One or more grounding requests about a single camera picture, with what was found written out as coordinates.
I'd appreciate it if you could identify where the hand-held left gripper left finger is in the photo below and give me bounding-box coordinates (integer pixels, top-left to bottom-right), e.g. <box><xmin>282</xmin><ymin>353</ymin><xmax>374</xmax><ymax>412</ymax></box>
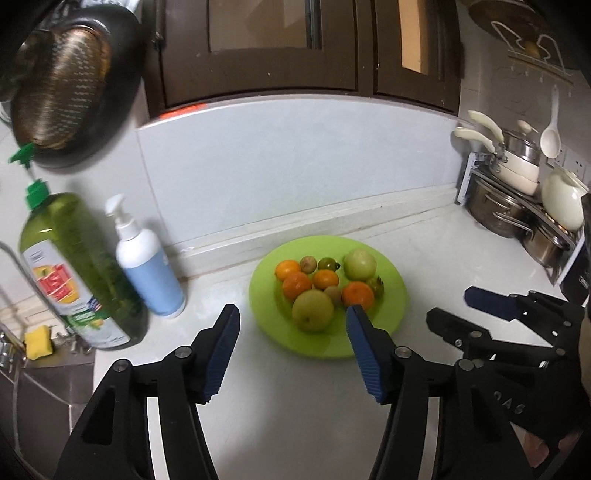
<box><xmin>53</xmin><ymin>303</ymin><xmax>242</xmax><ymax>480</ymax></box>

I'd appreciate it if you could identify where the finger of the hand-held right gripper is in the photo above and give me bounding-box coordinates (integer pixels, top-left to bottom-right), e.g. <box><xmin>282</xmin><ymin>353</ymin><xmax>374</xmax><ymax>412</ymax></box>
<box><xmin>464</xmin><ymin>285</ymin><xmax>586</xmax><ymax>357</ymax></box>
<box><xmin>426</xmin><ymin>308</ymin><xmax>567</xmax><ymax>368</ymax></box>

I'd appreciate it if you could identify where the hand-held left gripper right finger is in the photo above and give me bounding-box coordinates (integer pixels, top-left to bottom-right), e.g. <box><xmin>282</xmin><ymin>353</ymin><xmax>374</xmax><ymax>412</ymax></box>
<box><xmin>346</xmin><ymin>305</ymin><xmax>529</xmax><ymax>480</ymax></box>

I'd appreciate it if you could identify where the green plate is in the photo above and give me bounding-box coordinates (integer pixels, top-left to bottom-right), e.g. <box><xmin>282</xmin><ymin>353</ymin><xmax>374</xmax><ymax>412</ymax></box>
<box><xmin>248</xmin><ymin>235</ymin><xmax>411</xmax><ymax>361</ymax></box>

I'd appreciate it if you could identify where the large orange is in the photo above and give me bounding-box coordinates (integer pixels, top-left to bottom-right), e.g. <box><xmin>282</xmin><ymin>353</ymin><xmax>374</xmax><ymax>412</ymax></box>
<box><xmin>342</xmin><ymin>281</ymin><xmax>375</xmax><ymax>311</ymax></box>

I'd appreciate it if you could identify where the large yellow-green apple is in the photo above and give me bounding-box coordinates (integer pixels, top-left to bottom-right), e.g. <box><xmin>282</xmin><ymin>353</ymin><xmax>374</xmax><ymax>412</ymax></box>
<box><xmin>292</xmin><ymin>289</ymin><xmax>334</xmax><ymax>333</ymax></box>

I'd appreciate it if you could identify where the person's right hand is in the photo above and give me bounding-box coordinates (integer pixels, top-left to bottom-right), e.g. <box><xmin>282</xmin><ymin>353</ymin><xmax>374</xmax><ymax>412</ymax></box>
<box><xmin>512</xmin><ymin>424</ymin><xmax>556</xmax><ymax>468</ymax></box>

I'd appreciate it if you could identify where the small steel pot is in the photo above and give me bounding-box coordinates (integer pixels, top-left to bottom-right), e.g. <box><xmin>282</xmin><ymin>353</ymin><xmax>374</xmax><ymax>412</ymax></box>
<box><xmin>522</xmin><ymin>222</ymin><xmax>573</xmax><ymax>269</ymax></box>

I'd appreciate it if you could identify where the large steel pot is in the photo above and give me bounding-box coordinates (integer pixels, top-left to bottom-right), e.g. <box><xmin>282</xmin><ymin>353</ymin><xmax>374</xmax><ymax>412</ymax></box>
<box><xmin>466</xmin><ymin>178</ymin><xmax>534</xmax><ymax>239</ymax></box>

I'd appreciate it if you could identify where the pale green apple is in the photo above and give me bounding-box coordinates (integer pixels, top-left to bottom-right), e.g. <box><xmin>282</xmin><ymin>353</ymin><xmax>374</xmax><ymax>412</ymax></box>
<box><xmin>342</xmin><ymin>248</ymin><xmax>377</xmax><ymax>281</ymax></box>

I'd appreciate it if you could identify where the small reddish tangerine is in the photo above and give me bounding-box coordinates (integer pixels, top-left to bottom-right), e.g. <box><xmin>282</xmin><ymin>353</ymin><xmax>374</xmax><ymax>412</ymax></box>
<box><xmin>282</xmin><ymin>271</ymin><xmax>313</xmax><ymax>302</ymax></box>

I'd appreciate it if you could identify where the white blue pump bottle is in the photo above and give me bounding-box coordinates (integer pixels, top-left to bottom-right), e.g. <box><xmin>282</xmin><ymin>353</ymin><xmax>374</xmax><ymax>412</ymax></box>
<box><xmin>105</xmin><ymin>194</ymin><xmax>187</xmax><ymax>319</ymax></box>

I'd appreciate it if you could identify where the white pot rack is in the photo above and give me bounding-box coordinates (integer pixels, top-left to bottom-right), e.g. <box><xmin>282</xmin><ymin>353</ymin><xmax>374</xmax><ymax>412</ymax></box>
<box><xmin>456</xmin><ymin>152</ymin><xmax>591</xmax><ymax>287</ymax></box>

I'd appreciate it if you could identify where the white ceramic kettle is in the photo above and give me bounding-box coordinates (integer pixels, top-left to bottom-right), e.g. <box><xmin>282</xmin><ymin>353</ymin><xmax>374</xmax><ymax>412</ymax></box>
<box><xmin>541</xmin><ymin>167</ymin><xmax>591</xmax><ymax>232</ymax></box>

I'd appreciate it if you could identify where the lidded steel pot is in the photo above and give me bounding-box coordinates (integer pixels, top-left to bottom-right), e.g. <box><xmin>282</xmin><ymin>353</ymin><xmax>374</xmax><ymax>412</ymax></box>
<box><xmin>501</xmin><ymin>120</ymin><xmax>542</xmax><ymax>168</ymax></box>

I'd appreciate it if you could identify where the green dish soap bottle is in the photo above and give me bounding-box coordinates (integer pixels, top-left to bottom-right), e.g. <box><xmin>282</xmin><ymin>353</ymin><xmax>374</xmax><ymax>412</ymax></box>
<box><xmin>19</xmin><ymin>179</ymin><xmax>149</xmax><ymax>352</ymax></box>

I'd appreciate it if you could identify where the white ladle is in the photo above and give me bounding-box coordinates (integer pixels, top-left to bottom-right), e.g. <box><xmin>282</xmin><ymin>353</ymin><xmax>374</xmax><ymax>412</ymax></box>
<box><xmin>540</xmin><ymin>85</ymin><xmax>562</xmax><ymax>158</ymax></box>

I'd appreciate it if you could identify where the steel sink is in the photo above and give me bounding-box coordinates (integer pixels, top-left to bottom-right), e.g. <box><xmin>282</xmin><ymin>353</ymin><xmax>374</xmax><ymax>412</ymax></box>
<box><xmin>0</xmin><ymin>355</ymin><xmax>95</xmax><ymax>462</ymax></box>

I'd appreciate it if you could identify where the yellow sponge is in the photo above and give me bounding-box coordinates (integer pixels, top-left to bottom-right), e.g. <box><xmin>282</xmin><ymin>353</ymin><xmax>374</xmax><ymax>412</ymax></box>
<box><xmin>24</xmin><ymin>325</ymin><xmax>51</xmax><ymax>360</ymax></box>

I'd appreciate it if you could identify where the green spray bottle trigger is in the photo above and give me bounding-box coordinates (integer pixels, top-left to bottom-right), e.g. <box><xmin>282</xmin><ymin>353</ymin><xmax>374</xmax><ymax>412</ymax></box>
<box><xmin>8</xmin><ymin>143</ymin><xmax>38</xmax><ymax>182</ymax></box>

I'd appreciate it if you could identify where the wooden cutting board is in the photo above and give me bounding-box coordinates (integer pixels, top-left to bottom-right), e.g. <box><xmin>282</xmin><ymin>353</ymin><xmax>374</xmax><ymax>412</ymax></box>
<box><xmin>466</xmin><ymin>0</ymin><xmax>591</xmax><ymax>70</ymax></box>

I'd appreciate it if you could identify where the dark wooden cabinet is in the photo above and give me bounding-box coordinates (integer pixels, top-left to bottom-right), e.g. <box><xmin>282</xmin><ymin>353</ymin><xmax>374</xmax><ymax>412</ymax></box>
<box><xmin>143</xmin><ymin>0</ymin><xmax>462</xmax><ymax>121</ymax></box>

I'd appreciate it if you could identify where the black wok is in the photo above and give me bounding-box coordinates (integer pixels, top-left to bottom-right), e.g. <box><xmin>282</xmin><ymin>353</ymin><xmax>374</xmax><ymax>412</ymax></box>
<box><xmin>0</xmin><ymin>0</ymin><xmax>141</xmax><ymax>169</ymax></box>

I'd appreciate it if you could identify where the white pan cream handle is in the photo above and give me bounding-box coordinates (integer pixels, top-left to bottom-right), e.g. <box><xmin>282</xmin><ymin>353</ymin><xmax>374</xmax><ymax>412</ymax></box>
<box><xmin>468</xmin><ymin>110</ymin><xmax>541</xmax><ymax>183</ymax></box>
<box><xmin>454</xmin><ymin>128</ymin><xmax>541</xmax><ymax>197</ymax></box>

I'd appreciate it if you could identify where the wall socket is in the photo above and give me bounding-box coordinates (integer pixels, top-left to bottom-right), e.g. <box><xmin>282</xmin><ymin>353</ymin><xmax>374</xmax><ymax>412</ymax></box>
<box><xmin>554</xmin><ymin>148</ymin><xmax>585</xmax><ymax>179</ymax></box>

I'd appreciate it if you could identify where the white wall hook rack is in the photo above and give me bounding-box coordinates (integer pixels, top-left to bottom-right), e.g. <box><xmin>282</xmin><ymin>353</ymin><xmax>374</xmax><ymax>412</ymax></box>
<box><xmin>491</xmin><ymin>21</ymin><xmax>576</xmax><ymax>85</ymax></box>

